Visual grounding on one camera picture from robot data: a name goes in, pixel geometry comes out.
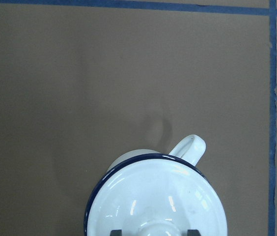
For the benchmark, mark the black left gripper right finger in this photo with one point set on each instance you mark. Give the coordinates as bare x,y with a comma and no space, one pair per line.
193,232

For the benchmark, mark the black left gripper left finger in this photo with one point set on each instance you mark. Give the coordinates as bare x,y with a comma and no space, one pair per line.
116,232

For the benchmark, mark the white enamel mug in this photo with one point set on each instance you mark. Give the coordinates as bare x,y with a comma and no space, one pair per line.
186,154

